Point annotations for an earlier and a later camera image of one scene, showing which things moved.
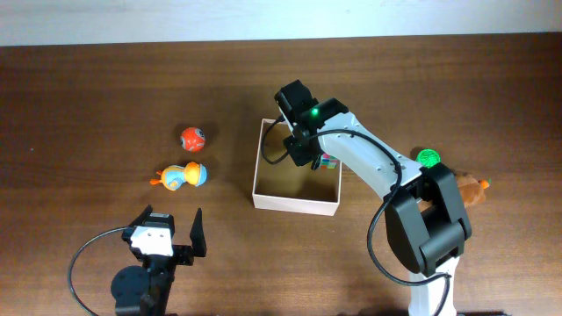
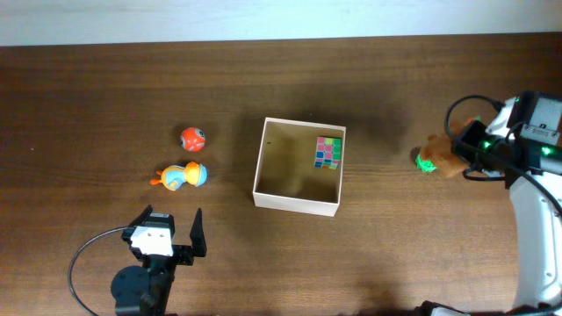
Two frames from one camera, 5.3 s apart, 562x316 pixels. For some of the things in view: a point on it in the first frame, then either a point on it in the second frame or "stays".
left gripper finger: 197,235 stays
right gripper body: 299,151 -> 478,148
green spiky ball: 428,157 stays
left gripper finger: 142,217 stays
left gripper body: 182,255 stays
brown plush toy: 471,189 -> 438,149
